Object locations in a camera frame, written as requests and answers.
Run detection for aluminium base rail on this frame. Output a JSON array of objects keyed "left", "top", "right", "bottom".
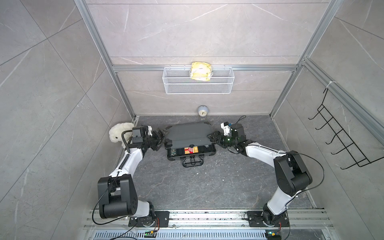
[{"left": 80, "top": 209, "right": 338, "bottom": 240}]

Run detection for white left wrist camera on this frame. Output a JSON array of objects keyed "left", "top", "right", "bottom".
[{"left": 147, "top": 126, "right": 153, "bottom": 136}]

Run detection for white wire mesh basket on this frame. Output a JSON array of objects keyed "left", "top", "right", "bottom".
[{"left": 162, "top": 67, "right": 235, "bottom": 95}]

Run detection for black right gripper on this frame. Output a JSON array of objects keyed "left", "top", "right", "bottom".
[{"left": 206, "top": 131, "right": 237, "bottom": 148}]

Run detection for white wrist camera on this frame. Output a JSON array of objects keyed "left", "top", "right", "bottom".
[
  {"left": 221, "top": 122, "right": 232, "bottom": 136},
  {"left": 147, "top": 126, "right": 153, "bottom": 136}
]

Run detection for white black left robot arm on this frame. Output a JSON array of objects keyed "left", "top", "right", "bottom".
[{"left": 95, "top": 123, "right": 165, "bottom": 227}]

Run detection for white fluffy plush sheep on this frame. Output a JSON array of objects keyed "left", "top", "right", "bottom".
[{"left": 109, "top": 123, "right": 135, "bottom": 148}]

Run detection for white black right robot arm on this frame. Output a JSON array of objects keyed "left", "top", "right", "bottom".
[{"left": 207, "top": 122, "right": 313, "bottom": 227}]

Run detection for playing card deck box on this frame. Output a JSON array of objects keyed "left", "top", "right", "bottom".
[{"left": 184, "top": 146, "right": 199, "bottom": 155}]

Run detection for black wire hook rack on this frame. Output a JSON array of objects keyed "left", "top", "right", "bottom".
[{"left": 308, "top": 88, "right": 384, "bottom": 170}]

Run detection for yellow cloth bundle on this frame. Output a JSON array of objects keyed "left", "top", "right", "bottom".
[{"left": 190, "top": 62, "right": 213, "bottom": 82}]

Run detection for grey aluminium poker case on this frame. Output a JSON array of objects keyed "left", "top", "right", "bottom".
[{"left": 164, "top": 123, "right": 216, "bottom": 168}]

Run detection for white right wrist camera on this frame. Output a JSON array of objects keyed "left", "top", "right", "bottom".
[{"left": 221, "top": 122, "right": 232, "bottom": 136}]

